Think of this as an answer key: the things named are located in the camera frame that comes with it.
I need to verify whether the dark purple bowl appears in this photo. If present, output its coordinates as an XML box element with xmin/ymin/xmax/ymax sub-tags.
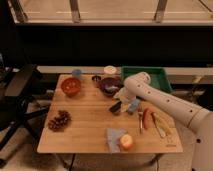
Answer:
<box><xmin>99</xmin><ymin>77</ymin><xmax>122</xmax><ymax>97</ymax></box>

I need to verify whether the black handled spoon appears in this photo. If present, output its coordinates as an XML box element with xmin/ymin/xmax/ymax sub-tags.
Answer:
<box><xmin>106</xmin><ymin>86</ymin><xmax>119</xmax><ymax>92</ymax></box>

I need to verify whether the white lidded container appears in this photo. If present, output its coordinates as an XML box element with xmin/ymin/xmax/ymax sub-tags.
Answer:
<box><xmin>104</xmin><ymin>65</ymin><xmax>117</xmax><ymax>77</ymax></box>

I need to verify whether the small dark metal cup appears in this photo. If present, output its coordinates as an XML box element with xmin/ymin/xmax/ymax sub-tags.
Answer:
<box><xmin>92</xmin><ymin>75</ymin><xmax>101</xmax><ymax>82</ymax></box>

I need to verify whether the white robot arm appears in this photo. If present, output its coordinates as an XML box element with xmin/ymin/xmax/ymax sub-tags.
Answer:
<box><xmin>115</xmin><ymin>72</ymin><xmax>213</xmax><ymax>171</ymax></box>

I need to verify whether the red bowl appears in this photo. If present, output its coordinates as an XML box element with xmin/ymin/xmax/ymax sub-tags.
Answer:
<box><xmin>61</xmin><ymin>77</ymin><xmax>81</xmax><ymax>97</ymax></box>

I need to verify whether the green plastic tray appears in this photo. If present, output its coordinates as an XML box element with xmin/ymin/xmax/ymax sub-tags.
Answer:
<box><xmin>121</xmin><ymin>66</ymin><xmax>172</xmax><ymax>93</ymax></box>

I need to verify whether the red yellow apple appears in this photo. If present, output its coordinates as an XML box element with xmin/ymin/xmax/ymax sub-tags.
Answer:
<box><xmin>120</xmin><ymin>134</ymin><xmax>133</xmax><ymax>150</ymax></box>

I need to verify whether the bunch of dark grapes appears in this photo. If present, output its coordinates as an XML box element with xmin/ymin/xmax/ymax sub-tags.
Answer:
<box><xmin>47</xmin><ymin>110</ymin><xmax>71</xmax><ymax>132</ymax></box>

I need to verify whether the black office chair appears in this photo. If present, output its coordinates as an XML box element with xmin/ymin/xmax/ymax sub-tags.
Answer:
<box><xmin>0</xmin><ymin>53</ymin><xmax>51</xmax><ymax>168</ymax></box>

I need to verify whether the silver fork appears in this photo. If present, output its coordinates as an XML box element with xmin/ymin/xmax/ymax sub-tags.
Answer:
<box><xmin>138</xmin><ymin>108</ymin><xmax>143</xmax><ymax>134</ymax></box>

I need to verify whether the blue sponge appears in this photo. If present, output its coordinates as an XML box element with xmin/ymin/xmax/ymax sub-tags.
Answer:
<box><xmin>127</xmin><ymin>99</ymin><xmax>140</xmax><ymax>114</ymax></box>

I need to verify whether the blue cloth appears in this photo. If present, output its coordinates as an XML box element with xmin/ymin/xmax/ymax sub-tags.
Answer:
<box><xmin>107</xmin><ymin>128</ymin><xmax>127</xmax><ymax>153</ymax></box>

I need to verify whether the orange carrot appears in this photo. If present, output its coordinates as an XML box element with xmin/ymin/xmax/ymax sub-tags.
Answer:
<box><xmin>143</xmin><ymin>108</ymin><xmax>152</xmax><ymax>129</ymax></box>

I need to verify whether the wooden folding table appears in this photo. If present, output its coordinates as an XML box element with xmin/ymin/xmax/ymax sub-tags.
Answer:
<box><xmin>37</xmin><ymin>74</ymin><xmax>183</xmax><ymax>154</ymax></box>

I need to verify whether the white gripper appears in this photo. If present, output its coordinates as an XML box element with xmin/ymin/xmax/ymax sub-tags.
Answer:
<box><xmin>114</xmin><ymin>88</ymin><xmax>137</xmax><ymax>113</ymax></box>

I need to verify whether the small blue cup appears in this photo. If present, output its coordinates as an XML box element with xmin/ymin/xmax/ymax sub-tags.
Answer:
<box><xmin>72</xmin><ymin>69</ymin><xmax>82</xmax><ymax>79</ymax></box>

